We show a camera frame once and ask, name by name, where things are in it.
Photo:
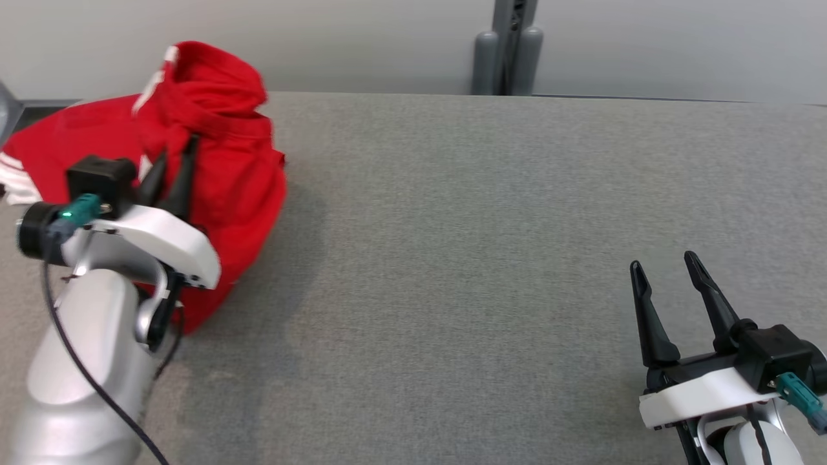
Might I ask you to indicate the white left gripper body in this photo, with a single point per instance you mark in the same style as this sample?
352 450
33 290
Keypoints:
168 242

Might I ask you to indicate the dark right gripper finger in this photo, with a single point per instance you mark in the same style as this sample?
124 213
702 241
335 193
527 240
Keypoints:
720 316
652 336

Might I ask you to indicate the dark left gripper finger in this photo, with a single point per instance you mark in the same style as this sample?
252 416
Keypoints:
179 194
152 187

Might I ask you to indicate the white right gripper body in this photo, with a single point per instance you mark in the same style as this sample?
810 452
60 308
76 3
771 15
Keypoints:
698 394

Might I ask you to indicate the red shirt with white sleeves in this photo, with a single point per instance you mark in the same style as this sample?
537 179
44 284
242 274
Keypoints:
84 132

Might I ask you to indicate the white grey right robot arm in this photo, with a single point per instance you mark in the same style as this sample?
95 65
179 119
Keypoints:
743 449

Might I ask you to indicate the grey fabric sofa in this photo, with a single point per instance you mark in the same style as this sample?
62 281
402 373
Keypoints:
452 258

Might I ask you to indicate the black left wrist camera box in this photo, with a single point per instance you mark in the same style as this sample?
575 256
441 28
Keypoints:
100 177

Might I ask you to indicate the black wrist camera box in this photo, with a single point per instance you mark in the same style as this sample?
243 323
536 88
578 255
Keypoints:
100 177
775 352

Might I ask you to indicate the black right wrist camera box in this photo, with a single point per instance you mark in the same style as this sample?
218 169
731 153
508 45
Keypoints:
775 352

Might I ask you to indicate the grey metal partition post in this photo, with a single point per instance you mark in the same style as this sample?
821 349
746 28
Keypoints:
510 58

